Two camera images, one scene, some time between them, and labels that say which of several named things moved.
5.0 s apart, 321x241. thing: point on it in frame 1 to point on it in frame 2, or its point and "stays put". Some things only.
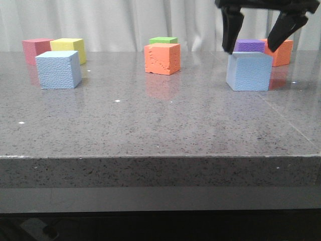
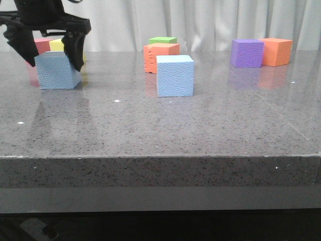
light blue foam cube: x=249 y=71 to x=175 y=76
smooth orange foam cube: x=282 y=55 stays put
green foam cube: x=163 y=39 stays put
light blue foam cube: x=58 y=70 stays put
